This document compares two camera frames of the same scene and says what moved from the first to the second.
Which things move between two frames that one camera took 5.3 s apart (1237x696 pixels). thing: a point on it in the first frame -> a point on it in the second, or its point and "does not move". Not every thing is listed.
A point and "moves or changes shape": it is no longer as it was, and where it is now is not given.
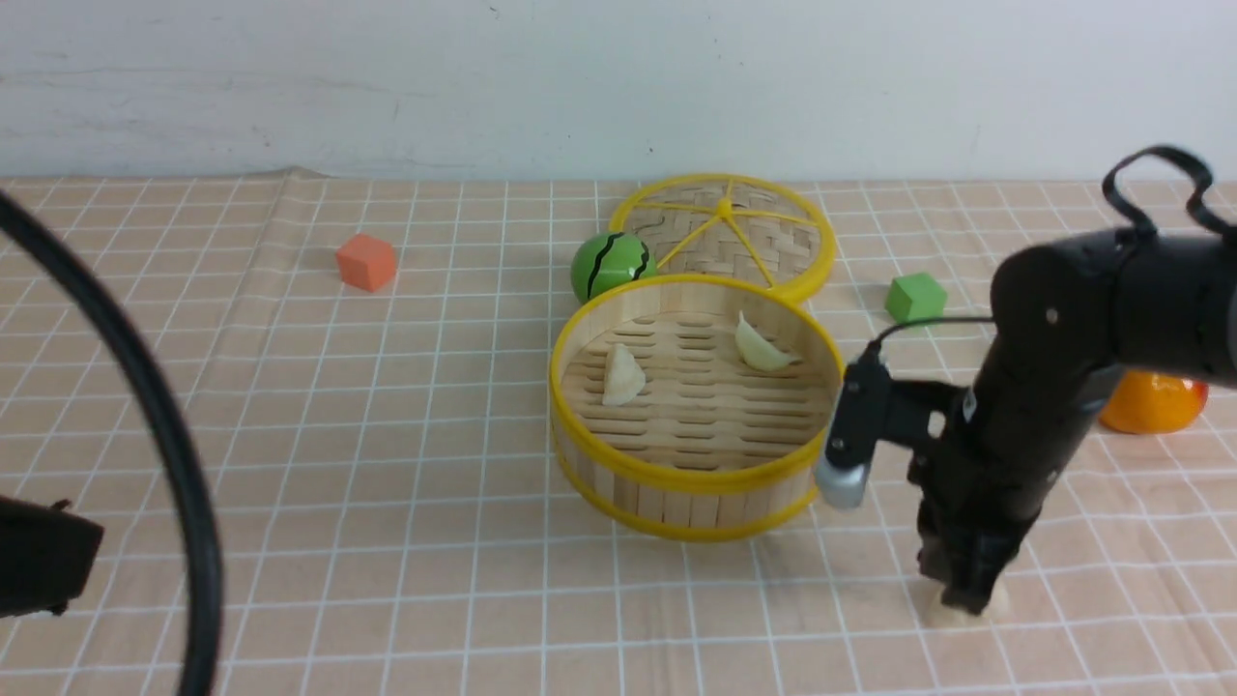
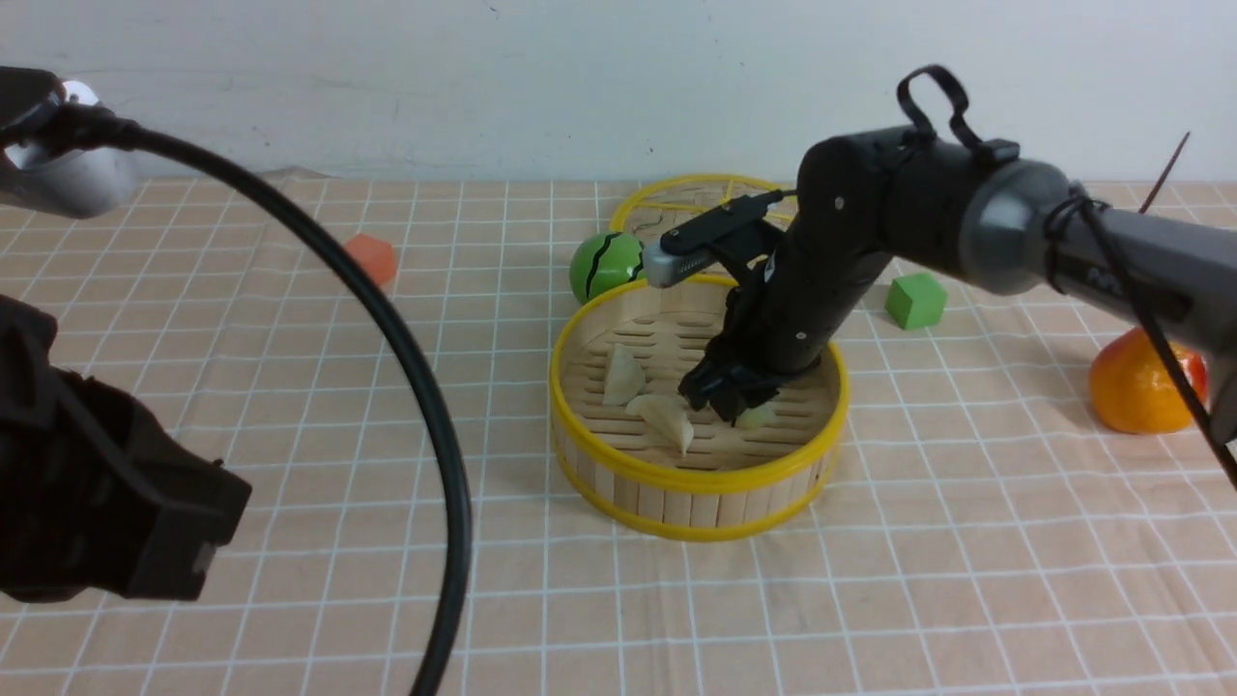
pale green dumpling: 624,378 does not move
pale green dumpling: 757,352 moves or changes shape
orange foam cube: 366,262 does not move
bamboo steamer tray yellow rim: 692,407 does not move
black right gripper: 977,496 -> 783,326
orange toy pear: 1146,402 does not move
